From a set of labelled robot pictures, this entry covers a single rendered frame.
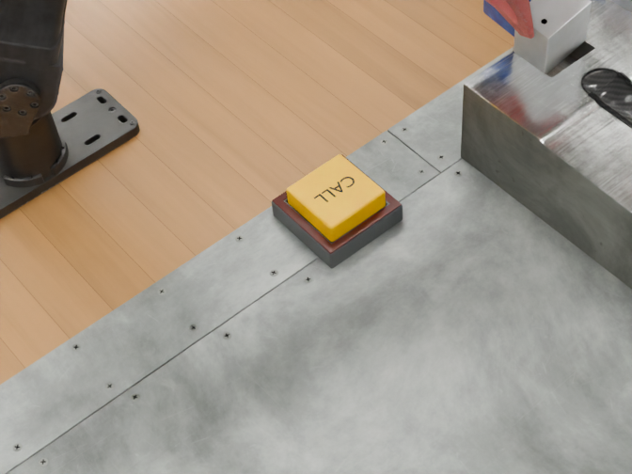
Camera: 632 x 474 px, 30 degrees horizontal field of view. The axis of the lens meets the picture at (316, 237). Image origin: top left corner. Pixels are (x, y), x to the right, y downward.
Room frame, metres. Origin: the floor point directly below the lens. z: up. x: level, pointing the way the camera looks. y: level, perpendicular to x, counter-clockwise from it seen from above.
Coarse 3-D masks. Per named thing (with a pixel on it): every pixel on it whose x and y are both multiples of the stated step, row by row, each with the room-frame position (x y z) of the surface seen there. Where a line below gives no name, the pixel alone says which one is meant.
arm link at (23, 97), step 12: (0, 84) 0.72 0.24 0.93; (12, 84) 0.71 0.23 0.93; (24, 84) 0.71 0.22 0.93; (0, 96) 0.71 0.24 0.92; (12, 96) 0.71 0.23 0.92; (24, 96) 0.71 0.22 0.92; (36, 96) 0.71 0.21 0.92; (0, 108) 0.71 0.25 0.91; (12, 108) 0.71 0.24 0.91; (24, 108) 0.71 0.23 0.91; (36, 108) 0.71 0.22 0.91; (0, 120) 0.71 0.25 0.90; (12, 120) 0.71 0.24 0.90; (24, 120) 0.71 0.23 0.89; (0, 132) 0.71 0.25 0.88; (12, 132) 0.71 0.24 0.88; (24, 132) 0.71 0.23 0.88
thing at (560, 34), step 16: (544, 0) 0.73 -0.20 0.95; (560, 0) 0.73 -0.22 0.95; (576, 0) 0.72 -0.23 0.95; (496, 16) 0.75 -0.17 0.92; (544, 16) 0.71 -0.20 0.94; (560, 16) 0.71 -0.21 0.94; (576, 16) 0.71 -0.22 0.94; (512, 32) 0.74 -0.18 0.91; (544, 32) 0.70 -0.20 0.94; (560, 32) 0.70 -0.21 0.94; (576, 32) 0.72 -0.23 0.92; (528, 48) 0.72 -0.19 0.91; (544, 48) 0.70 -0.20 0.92; (560, 48) 0.71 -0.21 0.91; (576, 48) 0.73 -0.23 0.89; (544, 64) 0.70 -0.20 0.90
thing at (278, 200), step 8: (368, 176) 0.67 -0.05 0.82; (272, 200) 0.66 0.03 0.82; (280, 200) 0.66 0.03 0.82; (392, 200) 0.64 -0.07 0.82; (280, 208) 0.65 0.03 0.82; (288, 208) 0.65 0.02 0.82; (384, 208) 0.64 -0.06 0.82; (392, 208) 0.64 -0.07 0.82; (296, 216) 0.64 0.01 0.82; (376, 216) 0.63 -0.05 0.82; (384, 216) 0.63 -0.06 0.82; (304, 224) 0.63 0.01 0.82; (360, 224) 0.62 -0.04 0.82; (368, 224) 0.62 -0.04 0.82; (312, 232) 0.62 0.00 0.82; (352, 232) 0.61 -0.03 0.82; (360, 232) 0.61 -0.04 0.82; (320, 240) 0.61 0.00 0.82; (344, 240) 0.61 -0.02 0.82; (328, 248) 0.60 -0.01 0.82; (336, 248) 0.60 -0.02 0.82
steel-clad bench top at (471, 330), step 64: (448, 128) 0.74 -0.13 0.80; (448, 192) 0.66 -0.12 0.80; (256, 256) 0.62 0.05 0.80; (384, 256) 0.60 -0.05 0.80; (448, 256) 0.59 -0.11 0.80; (512, 256) 0.59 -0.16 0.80; (576, 256) 0.58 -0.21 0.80; (128, 320) 0.56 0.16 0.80; (192, 320) 0.56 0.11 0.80; (256, 320) 0.55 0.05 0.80; (320, 320) 0.54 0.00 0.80; (384, 320) 0.54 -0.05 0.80; (448, 320) 0.53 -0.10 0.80; (512, 320) 0.52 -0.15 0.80; (576, 320) 0.52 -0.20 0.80; (64, 384) 0.51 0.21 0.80; (128, 384) 0.50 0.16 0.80; (192, 384) 0.50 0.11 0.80; (256, 384) 0.49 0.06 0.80; (320, 384) 0.48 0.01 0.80; (384, 384) 0.48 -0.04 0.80; (448, 384) 0.47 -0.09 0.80; (512, 384) 0.47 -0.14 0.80; (576, 384) 0.46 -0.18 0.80; (0, 448) 0.46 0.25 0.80; (64, 448) 0.45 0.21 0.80; (128, 448) 0.45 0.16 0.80; (192, 448) 0.44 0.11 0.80; (256, 448) 0.44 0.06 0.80; (320, 448) 0.43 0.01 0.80; (384, 448) 0.42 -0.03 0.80; (448, 448) 0.42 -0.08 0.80; (512, 448) 0.41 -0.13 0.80; (576, 448) 0.41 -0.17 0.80
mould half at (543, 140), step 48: (624, 48) 0.72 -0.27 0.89; (480, 96) 0.69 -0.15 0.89; (528, 96) 0.68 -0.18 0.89; (576, 96) 0.67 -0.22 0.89; (480, 144) 0.68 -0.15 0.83; (528, 144) 0.64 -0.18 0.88; (576, 144) 0.63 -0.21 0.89; (624, 144) 0.62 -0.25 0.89; (528, 192) 0.64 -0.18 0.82; (576, 192) 0.60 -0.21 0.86; (624, 192) 0.57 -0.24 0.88; (576, 240) 0.59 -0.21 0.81; (624, 240) 0.55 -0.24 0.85
